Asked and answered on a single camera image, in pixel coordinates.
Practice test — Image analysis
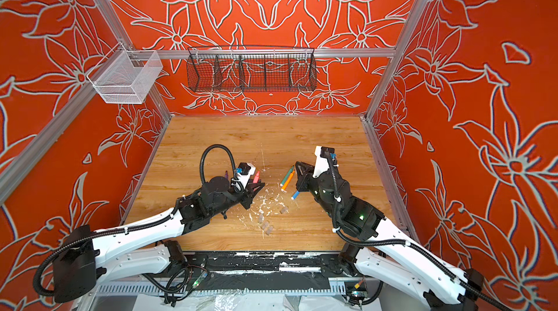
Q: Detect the left base cable bundle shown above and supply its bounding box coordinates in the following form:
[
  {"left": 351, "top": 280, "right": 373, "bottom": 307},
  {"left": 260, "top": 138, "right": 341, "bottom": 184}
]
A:
[{"left": 143, "top": 264, "right": 210, "bottom": 308}]

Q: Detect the black wire basket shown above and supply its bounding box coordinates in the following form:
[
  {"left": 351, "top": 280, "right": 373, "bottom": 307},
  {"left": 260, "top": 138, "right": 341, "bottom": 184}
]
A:
[{"left": 186, "top": 45, "right": 318, "bottom": 93}]

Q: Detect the blue marker pen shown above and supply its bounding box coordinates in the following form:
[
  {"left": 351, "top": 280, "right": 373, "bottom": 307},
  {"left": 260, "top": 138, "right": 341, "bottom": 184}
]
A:
[{"left": 291, "top": 191, "right": 300, "bottom": 201}]

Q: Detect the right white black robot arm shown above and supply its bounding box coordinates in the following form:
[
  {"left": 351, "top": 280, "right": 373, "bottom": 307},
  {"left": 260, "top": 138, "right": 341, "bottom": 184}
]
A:
[{"left": 294, "top": 160, "right": 507, "bottom": 310}]

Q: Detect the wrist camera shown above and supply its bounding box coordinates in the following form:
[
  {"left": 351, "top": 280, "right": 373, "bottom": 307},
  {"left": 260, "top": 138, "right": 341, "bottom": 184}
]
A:
[
  {"left": 312, "top": 145, "right": 336, "bottom": 178},
  {"left": 235, "top": 162, "right": 256, "bottom": 187}
]

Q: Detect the pink marker pen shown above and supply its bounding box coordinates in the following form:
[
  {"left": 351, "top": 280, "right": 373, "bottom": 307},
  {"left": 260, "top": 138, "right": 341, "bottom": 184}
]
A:
[{"left": 252, "top": 171, "right": 260, "bottom": 184}]

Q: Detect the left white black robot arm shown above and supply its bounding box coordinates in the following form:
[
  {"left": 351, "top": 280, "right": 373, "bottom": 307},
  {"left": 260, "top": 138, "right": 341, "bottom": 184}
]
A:
[{"left": 32, "top": 177, "right": 265, "bottom": 303}]

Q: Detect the white mesh basket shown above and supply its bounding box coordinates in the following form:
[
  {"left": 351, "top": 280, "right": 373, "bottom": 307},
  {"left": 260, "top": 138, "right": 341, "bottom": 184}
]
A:
[{"left": 86, "top": 43, "right": 163, "bottom": 104}]

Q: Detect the base cable bundle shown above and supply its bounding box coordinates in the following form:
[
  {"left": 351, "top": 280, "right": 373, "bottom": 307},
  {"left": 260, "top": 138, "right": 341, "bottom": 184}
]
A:
[
  {"left": 344, "top": 275, "right": 385, "bottom": 310},
  {"left": 143, "top": 264, "right": 210, "bottom": 308}
]

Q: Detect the green marker pen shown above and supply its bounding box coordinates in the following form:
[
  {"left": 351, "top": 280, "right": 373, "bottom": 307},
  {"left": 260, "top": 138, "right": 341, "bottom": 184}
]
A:
[{"left": 280, "top": 166, "right": 294, "bottom": 187}]

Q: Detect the orange marker pen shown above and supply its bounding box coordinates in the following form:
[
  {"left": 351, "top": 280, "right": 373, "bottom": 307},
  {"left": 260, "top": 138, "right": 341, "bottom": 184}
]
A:
[{"left": 281, "top": 170, "right": 295, "bottom": 192}]

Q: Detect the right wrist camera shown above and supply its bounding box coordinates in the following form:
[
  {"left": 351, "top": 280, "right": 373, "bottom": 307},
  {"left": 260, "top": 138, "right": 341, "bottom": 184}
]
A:
[{"left": 312, "top": 145, "right": 336, "bottom": 178}]

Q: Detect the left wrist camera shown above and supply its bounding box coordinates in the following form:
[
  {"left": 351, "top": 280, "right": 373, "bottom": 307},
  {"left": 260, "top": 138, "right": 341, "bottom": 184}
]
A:
[{"left": 235, "top": 162, "right": 256, "bottom": 187}]

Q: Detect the grey slotted cable duct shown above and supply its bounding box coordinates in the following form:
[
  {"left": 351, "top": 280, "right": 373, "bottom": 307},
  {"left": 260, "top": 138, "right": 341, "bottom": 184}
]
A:
[{"left": 94, "top": 280, "right": 347, "bottom": 296}]

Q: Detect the right base cable bundle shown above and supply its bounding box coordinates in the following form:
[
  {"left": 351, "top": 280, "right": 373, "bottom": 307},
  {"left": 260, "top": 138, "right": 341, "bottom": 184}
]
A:
[{"left": 344, "top": 275, "right": 385, "bottom": 310}]

